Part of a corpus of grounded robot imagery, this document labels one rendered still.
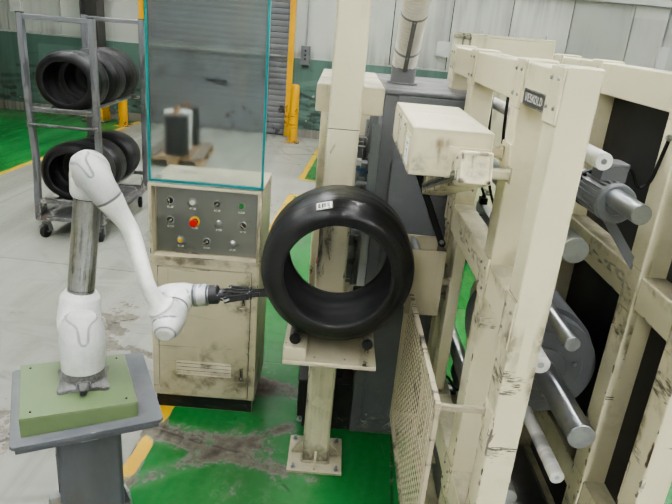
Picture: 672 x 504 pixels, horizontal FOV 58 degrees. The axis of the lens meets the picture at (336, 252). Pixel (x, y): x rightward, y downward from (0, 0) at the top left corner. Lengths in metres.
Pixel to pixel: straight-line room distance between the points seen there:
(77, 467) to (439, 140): 1.78
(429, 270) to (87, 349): 1.37
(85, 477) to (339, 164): 1.56
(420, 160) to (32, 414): 1.55
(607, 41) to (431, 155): 10.09
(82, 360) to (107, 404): 0.18
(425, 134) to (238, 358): 1.85
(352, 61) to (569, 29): 9.39
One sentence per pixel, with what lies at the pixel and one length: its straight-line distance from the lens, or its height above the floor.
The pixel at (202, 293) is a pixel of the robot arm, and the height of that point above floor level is 1.03.
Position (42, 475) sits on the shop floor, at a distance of 3.25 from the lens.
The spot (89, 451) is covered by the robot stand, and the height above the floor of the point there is 0.47.
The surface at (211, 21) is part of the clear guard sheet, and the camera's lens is 2.87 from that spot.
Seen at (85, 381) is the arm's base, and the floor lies 0.75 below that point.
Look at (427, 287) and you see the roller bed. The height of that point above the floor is 1.03.
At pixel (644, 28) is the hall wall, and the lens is 12.04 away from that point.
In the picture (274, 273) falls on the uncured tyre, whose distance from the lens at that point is 2.22.
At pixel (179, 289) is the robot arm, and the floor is 1.04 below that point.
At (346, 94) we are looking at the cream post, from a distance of 2.43.
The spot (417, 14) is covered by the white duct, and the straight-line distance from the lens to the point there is 2.79.
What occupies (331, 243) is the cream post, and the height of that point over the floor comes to 1.17.
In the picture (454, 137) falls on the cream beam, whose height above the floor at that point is 1.76.
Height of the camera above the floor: 2.05
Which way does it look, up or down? 21 degrees down
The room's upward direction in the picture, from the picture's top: 5 degrees clockwise
